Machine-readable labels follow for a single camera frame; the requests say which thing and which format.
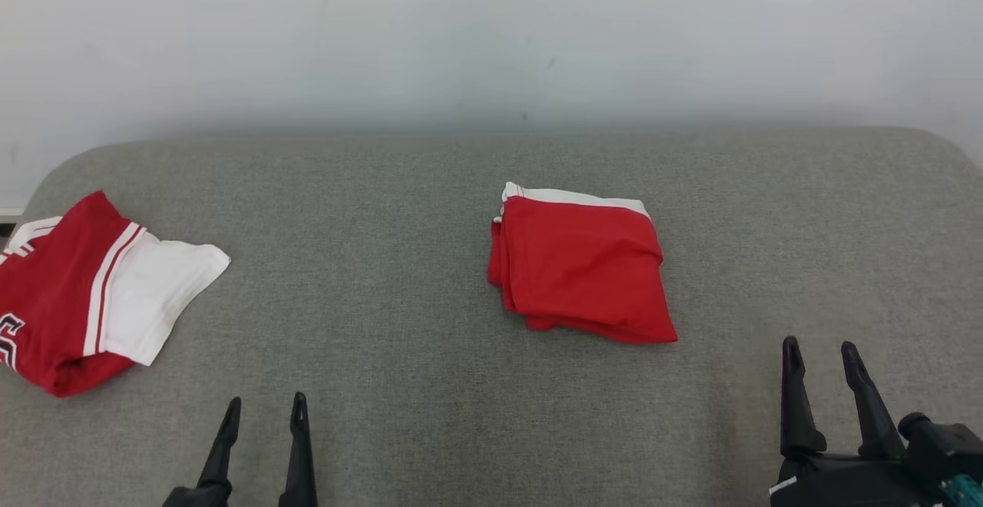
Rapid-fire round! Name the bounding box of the right camera cable teal plug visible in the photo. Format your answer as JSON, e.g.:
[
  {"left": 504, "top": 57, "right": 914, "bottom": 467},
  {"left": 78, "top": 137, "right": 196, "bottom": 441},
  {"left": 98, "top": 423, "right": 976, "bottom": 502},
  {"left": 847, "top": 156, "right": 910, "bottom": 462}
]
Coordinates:
[{"left": 941, "top": 474, "right": 983, "bottom": 507}]

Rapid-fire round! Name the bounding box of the red jersey with white sleeves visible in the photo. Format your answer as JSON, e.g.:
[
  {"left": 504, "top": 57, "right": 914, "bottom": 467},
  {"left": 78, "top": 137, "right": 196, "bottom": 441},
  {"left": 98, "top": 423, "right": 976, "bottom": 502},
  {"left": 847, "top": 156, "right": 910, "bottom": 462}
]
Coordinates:
[{"left": 0, "top": 191, "right": 231, "bottom": 399}]

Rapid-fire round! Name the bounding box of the grey fabric sofa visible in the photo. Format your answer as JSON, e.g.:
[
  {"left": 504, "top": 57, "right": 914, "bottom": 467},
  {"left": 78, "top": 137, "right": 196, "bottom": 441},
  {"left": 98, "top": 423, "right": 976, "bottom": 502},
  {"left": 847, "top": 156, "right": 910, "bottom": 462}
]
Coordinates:
[{"left": 0, "top": 127, "right": 983, "bottom": 507}]

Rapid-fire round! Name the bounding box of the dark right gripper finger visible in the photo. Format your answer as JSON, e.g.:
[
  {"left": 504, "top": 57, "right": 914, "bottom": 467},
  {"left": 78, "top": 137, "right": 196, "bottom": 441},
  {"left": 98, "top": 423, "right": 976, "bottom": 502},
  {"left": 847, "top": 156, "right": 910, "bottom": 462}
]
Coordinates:
[
  {"left": 780, "top": 336, "right": 828, "bottom": 458},
  {"left": 840, "top": 341, "right": 907, "bottom": 459}
]

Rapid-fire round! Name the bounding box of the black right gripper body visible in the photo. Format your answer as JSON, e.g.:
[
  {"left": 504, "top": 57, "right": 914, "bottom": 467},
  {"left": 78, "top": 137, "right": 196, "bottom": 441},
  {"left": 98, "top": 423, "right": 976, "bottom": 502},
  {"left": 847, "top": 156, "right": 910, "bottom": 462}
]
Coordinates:
[{"left": 768, "top": 453, "right": 942, "bottom": 507}]

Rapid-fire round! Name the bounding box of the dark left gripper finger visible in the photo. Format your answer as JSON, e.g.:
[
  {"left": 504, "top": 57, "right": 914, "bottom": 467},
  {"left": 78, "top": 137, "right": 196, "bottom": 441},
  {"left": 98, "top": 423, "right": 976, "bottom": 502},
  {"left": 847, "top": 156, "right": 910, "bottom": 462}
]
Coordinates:
[
  {"left": 196, "top": 397, "right": 242, "bottom": 486},
  {"left": 278, "top": 392, "right": 319, "bottom": 507}
]

